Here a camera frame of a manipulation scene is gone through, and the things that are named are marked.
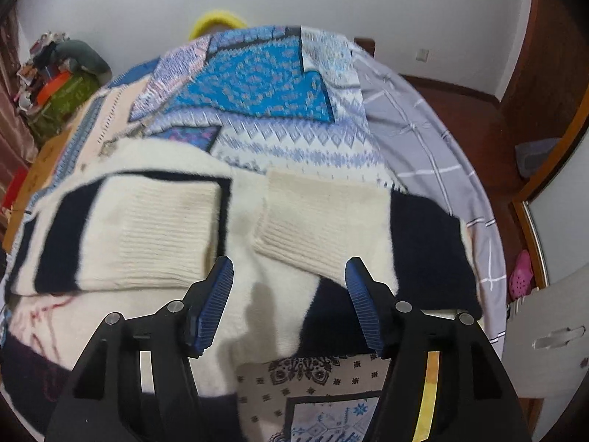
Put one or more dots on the pile of mixed clothes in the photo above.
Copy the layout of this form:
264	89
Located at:
39	62

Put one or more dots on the blue patchwork blanket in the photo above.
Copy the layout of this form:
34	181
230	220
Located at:
276	101

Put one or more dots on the white plastic stool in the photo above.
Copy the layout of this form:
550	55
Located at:
547	336

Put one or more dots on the white wall outlet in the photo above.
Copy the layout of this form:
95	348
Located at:
422	55

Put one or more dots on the grey plush garment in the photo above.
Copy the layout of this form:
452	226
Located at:
85	57

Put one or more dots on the green patterned bag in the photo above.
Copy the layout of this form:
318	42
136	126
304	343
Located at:
62	101

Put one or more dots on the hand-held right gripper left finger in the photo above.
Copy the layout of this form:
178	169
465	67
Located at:
212	306

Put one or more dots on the wooden framed wardrobe door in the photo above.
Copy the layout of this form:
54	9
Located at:
552	212

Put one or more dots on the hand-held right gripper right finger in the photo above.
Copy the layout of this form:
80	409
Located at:
363	306

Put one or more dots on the brown curtain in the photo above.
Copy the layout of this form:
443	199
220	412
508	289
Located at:
10	115

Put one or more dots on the pink clog shoe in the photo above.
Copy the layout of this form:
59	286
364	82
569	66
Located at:
521	274

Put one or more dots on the brown wooden door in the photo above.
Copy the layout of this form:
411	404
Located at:
547	41

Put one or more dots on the white navy striped sweater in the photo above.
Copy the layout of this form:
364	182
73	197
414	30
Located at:
276	258

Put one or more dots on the yellow curved tube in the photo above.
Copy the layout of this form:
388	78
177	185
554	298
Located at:
216	20

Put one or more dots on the peach printed fleece blanket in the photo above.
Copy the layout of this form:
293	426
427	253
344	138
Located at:
41	317

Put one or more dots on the grey checked bedsheet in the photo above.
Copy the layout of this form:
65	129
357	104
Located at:
428	147

